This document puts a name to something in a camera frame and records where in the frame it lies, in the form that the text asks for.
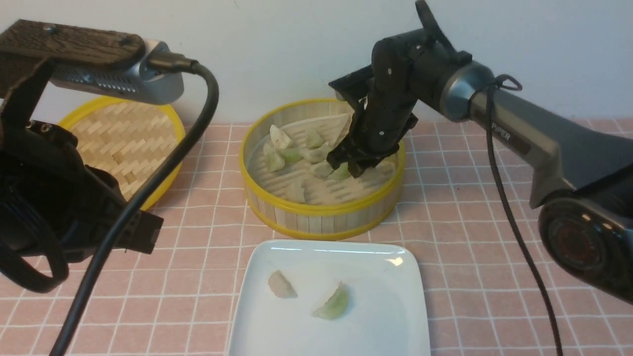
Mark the bamboo steamer basket yellow rim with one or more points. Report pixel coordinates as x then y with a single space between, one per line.
329 222

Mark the pale green dumpling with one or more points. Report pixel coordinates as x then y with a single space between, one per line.
273 160
316 155
313 140

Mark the green dumpling large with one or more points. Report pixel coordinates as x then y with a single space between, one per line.
336 305

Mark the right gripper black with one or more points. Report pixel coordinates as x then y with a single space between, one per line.
375 133

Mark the pinkish white dumpling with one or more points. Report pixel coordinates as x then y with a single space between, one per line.
280 285

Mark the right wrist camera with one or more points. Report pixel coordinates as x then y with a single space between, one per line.
353 88

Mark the bamboo steamer lid yellow rim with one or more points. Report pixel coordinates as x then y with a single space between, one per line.
129 140

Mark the green dumpling centre left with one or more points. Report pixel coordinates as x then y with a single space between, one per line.
291 155

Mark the white square plate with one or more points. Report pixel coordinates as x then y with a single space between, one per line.
318 298

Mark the white green dumpling middle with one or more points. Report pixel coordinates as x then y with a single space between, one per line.
321 170

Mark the white dumpling upper left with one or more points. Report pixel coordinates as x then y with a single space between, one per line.
279 139

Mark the pale green dumpling top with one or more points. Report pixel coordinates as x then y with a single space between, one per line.
313 140

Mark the pale green dumpling left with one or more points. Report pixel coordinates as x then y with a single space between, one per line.
273 160

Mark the green dumpling lower middle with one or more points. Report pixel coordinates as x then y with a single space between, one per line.
340 173

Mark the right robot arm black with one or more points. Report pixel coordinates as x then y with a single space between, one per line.
581 181

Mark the white dumpling front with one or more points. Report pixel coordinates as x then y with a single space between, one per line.
295 191

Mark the pink checkered tablecloth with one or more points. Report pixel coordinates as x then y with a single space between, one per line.
481 297

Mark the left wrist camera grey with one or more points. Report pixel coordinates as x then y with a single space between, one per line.
103 62

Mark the pale green dumpling centre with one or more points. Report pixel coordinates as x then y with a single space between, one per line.
316 155

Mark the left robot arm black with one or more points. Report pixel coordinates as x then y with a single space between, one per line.
55 210

